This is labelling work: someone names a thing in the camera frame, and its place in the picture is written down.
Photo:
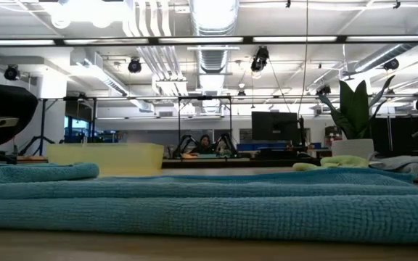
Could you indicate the black tripod stand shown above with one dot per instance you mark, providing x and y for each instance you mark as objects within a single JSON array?
[{"x": 43, "y": 123}]

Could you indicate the snake plant in white pot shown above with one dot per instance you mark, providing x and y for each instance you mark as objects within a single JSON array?
[{"x": 354, "y": 108}]

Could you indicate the blue microfiber towel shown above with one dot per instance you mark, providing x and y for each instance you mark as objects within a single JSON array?
[{"x": 209, "y": 217}]

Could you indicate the black beam with light strips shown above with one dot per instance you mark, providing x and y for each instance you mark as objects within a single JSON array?
[{"x": 247, "y": 40}]

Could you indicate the large black monitor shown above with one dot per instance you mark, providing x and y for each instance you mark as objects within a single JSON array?
[{"x": 274, "y": 125}]

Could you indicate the grey microfiber towel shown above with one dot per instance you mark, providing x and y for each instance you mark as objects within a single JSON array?
[{"x": 412, "y": 168}]

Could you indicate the black workstation frame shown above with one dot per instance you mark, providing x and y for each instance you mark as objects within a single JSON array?
[{"x": 203, "y": 98}]

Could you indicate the person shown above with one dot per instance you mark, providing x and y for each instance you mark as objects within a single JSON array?
[{"x": 204, "y": 145}]

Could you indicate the black hanging camera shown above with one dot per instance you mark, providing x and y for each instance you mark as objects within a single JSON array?
[{"x": 260, "y": 58}]

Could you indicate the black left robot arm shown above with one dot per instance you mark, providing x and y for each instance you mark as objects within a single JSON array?
[{"x": 6, "y": 101}]

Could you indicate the yellow translucent plastic basket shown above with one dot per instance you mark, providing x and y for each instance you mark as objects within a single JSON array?
[{"x": 122, "y": 157}]

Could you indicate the black workstation robot arm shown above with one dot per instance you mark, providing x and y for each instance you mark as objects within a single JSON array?
[
  {"x": 184, "y": 145},
  {"x": 228, "y": 143}
]

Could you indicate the black partition screen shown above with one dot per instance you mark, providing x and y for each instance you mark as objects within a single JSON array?
[{"x": 405, "y": 134}]

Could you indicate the silver ventilation duct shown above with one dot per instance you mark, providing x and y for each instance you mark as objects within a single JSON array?
[{"x": 214, "y": 14}]

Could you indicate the lime green microfiber towel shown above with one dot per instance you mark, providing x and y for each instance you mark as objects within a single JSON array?
[{"x": 339, "y": 161}]

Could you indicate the blue storage bins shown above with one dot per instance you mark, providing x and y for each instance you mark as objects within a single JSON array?
[{"x": 260, "y": 146}]

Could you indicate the teal microfiber towel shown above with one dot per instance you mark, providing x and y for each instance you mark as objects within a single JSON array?
[{"x": 49, "y": 172}]

